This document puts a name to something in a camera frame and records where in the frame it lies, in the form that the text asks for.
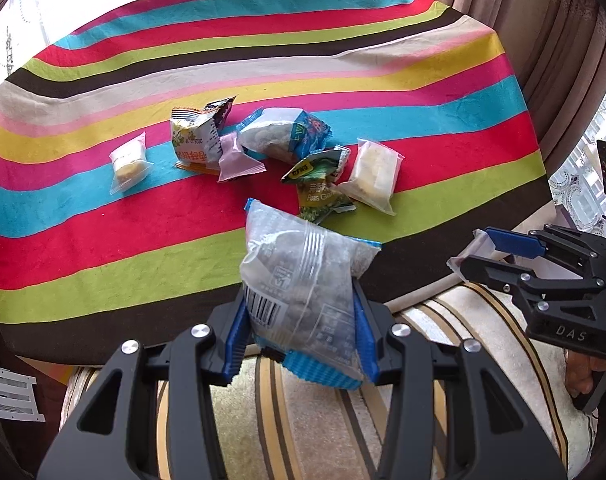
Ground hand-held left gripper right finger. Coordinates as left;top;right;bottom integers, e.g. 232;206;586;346
352;280;569;480

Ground pink snack packet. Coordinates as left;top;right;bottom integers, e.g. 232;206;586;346
217;131;267;184

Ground white slatted chair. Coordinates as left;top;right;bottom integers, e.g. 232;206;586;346
0;360;46;423

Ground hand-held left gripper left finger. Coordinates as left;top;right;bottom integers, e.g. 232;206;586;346
35;287;252;480

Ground person's right hand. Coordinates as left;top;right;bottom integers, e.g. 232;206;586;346
564;350;601;401

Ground small clear snack packet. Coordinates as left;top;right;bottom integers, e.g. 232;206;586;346
446;229;516;283

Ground beige embroidered curtain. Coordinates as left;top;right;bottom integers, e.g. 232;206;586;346
403;0;606;206

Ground white lace curtain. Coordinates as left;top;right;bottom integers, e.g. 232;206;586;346
548;55;606;233

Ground small clear pastry packet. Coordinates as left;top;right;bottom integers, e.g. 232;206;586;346
108;131;155;197

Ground dark orange snack packet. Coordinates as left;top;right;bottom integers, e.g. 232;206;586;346
203;95;237;130

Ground clear packet of yellow cake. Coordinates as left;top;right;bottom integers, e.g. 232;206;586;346
337;137;405;217

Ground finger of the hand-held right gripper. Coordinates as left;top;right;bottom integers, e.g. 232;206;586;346
484;224;606;283
460;254;606;307

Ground blue and clear snack packet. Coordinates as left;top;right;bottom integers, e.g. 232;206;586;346
234;106;334;165
239;198;382;392

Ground green pea snack packet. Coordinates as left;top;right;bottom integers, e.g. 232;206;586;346
280;145;358;225

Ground beige striped plush cover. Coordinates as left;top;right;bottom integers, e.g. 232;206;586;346
58;280;596;480

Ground colourful striped tablecloth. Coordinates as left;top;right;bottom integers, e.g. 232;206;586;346
0;0;549;366

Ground white and orange snack packet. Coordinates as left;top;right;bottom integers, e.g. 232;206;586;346
169;105;223;176

